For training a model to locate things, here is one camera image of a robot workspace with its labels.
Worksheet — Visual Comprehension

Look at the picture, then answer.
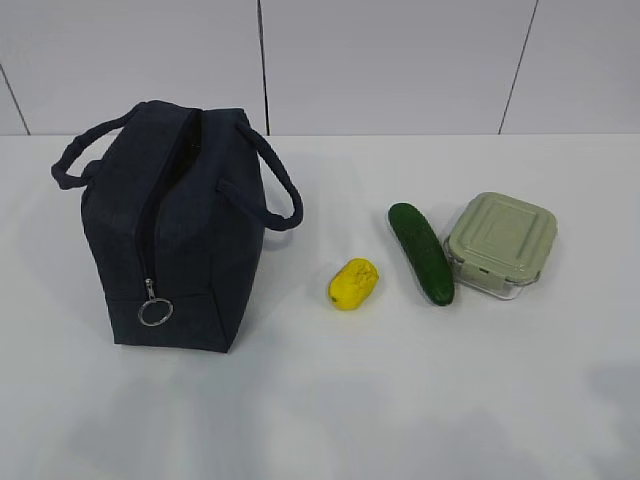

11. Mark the yellow lemon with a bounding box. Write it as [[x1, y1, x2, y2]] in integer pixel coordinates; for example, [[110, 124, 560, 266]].
[[327, 258, 379, 311]]

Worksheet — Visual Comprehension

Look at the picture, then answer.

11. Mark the green cucumber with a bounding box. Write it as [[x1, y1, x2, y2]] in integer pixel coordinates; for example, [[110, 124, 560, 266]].
[[387, 202, 455, 306]]

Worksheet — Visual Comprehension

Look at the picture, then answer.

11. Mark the dark navy lunch bag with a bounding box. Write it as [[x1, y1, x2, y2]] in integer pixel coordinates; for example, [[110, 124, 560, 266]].
[[51, 100, 303, 353]]

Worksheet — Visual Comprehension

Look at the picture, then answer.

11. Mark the glass container green lid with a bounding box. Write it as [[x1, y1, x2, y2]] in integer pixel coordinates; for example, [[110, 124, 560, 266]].
[[444, 192, 558, 300]]

